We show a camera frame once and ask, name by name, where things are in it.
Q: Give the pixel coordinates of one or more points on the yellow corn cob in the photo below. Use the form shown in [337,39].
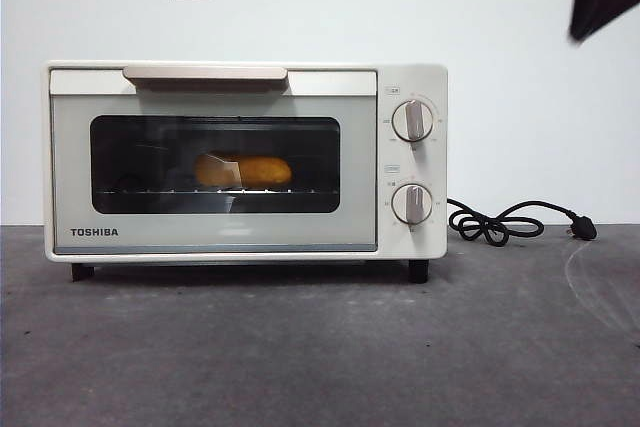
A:
[265,172]

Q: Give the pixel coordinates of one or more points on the beige round oven knob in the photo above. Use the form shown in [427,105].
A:
[412,204]
[412,121]

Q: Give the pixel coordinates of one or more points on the white Toshiba toaster oven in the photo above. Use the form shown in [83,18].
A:
[415,162]

